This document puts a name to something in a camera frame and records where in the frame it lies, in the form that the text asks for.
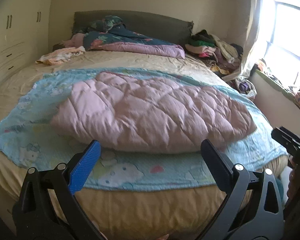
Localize peach white small garment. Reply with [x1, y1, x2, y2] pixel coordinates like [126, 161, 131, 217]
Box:
[36, 46, 85, 66]

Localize dark green headboard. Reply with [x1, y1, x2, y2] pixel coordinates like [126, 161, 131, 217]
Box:
[72, 10, 194, 47]

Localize pink pillow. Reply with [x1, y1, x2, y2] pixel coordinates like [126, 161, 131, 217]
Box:
[63, 33, 85, 48]

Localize bed with beige sheet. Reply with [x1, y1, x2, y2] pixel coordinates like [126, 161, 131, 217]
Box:
[0, 51, 288, 239]

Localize cream window curtain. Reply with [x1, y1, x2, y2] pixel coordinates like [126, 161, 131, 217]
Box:
[240, 0, 263, 79]

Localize clothes on window sill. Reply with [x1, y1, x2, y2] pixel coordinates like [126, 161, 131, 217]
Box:
[250, 59, 300, 109]

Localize teal floral purple comforter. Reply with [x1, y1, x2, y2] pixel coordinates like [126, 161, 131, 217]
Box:
[83, 15, 185, 59]

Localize pile of assorted clothes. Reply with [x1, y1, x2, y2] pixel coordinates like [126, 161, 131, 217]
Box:
[185, 29, 243, 77]

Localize cream wardrobe with drawers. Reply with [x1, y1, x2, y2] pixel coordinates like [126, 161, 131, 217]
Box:
[0, 0, 51, 84]

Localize window with dark frame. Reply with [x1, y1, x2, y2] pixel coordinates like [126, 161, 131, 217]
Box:
[263, 0, 300, 62]

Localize pink quilted jacket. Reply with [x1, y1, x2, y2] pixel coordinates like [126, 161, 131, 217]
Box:
[51, 72, 256, 154]

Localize clothes heap on floor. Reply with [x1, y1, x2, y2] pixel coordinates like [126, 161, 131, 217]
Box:
[235, 78, 257, 101]

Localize light blue cartoon blanket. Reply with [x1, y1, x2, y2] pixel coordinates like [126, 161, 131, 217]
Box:
[0, 69, 288, 191]

